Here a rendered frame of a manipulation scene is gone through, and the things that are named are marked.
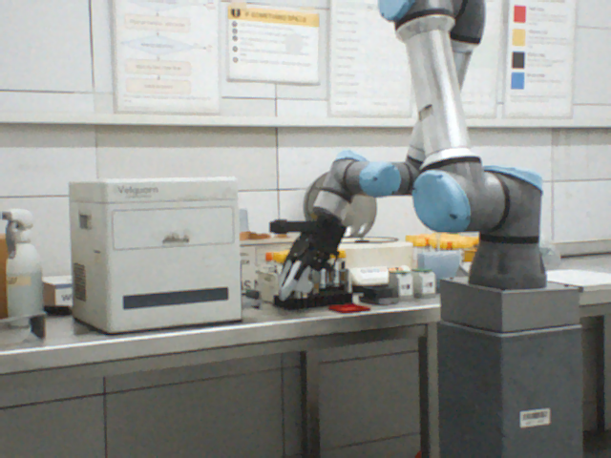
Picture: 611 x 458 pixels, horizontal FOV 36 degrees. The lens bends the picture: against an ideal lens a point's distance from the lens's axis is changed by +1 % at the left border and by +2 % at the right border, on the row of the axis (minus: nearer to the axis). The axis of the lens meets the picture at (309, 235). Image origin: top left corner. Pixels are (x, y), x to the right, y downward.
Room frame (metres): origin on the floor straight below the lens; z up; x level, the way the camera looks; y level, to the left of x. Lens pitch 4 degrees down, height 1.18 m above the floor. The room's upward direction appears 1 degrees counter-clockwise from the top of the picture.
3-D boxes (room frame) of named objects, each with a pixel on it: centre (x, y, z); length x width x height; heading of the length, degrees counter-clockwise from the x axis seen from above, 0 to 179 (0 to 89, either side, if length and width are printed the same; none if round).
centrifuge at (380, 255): (2.46, -0.15, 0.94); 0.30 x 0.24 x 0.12; 19
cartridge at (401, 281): (2.17, -0.21, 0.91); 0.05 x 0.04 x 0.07; 28
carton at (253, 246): (2.34, 0.20, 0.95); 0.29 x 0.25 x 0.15; 28
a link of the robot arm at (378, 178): (1.97, -0.15, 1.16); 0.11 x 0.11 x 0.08; 33
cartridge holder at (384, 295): (2.12, -0.16, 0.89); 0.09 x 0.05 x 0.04; 29
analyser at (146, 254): (1.94, 0.32, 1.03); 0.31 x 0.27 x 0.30; 118
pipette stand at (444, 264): (2.28, -0.32, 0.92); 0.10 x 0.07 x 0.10; 110
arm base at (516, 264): (1.81, -0.39, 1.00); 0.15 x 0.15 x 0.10
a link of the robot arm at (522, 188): (1.80, -0.39, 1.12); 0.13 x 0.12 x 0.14; 123
